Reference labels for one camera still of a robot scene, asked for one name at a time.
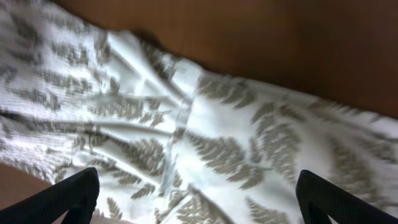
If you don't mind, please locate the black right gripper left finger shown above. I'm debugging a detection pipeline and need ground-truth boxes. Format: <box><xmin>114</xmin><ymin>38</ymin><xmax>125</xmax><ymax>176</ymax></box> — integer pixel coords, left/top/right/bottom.
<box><xmin>1</xmin><ymin>167</ymin><xmax>100</xmax><ymax>224</ymax></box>

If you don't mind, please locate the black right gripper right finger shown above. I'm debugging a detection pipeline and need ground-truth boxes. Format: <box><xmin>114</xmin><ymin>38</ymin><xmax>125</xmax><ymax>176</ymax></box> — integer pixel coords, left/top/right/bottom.
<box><xmin>295</xmin><ymin>170</ymin><xmax>397</xmax><ymax>224</ymax></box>

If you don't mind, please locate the white fern print garment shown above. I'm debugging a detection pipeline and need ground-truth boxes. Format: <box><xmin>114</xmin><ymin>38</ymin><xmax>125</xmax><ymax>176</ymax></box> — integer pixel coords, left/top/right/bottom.
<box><xmin>1</xmin><ymin>1</ymin><xmax>397</xmax><ymax>223</ymax></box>

